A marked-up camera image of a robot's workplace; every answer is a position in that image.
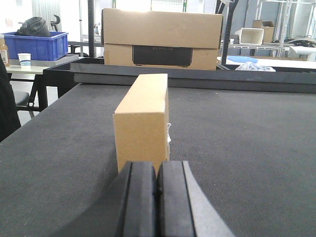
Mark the small brown cardboard package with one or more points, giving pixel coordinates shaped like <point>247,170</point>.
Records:
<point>141,122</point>

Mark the metal wire shelf rack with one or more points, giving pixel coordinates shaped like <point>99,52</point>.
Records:
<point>294,17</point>

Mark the blue plastic crate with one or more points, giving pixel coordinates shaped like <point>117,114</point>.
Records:
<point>40,48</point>

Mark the amber bottle with label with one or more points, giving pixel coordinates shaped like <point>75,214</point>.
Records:
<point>4,51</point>

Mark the black bag in crate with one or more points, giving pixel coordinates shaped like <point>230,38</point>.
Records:
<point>34,27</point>

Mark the white rectangular bin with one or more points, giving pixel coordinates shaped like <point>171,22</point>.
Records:
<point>249,36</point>

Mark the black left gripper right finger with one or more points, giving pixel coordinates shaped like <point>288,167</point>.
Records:
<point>183,208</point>

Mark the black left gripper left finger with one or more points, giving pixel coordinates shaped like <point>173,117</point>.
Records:
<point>137,217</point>

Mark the white paper cup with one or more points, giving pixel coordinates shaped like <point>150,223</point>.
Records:
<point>24,60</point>

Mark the small distant cardboard box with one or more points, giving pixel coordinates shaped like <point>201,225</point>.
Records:
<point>267,26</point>

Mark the dark grey foam barrier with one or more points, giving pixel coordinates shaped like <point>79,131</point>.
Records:
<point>292,82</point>

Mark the large brown cardboard box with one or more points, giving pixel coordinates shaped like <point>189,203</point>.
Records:
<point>161,39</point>

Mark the black office chair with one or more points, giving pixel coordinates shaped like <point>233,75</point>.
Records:
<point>9,119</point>

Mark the crumpled clear plastic bag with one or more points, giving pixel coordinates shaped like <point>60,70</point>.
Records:
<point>250,66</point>

